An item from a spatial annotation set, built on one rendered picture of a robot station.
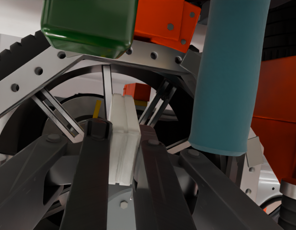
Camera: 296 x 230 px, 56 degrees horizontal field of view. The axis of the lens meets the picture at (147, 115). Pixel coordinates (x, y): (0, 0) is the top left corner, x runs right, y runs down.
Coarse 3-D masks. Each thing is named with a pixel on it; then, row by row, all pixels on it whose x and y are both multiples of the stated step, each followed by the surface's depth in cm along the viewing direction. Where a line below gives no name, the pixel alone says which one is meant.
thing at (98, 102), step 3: (96, 102) 97; (99, 102) 97; (96, 105) 97; (99, 105) 97; (96, 108) 97; (99, 108) 97; (96, 111) 97; (93, 114) 97; (96, 114) 97; (93, 117) 97; (96, 117) 97
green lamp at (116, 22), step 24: (48, 0) 11; (72, 0) 11; (96, 0) 12; (120, 0) 12; (48, 24) 11; (72, 24) 11; (96, 24) 12; (120, 24) 12; (72, 48) 14; (96, 48) 13; (120, 48) 12
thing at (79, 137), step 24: (72, 72) 57; (96, 72) 76; (120, 72) 74; (144, 72) 62; (48, 96) 54; (192, 96) 59; (0, 120) 51; (24, 120) 71; (72, 120) 56; (144, 120) 59; (0, 144) 55
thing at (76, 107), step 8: (88, 96) 96; (64, 104) 95; (72, 104) 95; (80, 104) 96; (88, 104) 96; (56, 112) 94; (72, 112) 95; (80, 112) 96; (88, 112) 97; (104, 112) 98; (48, 120) 94; (64, 120) 95; (80, 120) 96; (48, 128) 94; (56, 128) 95; (72, 128) 95
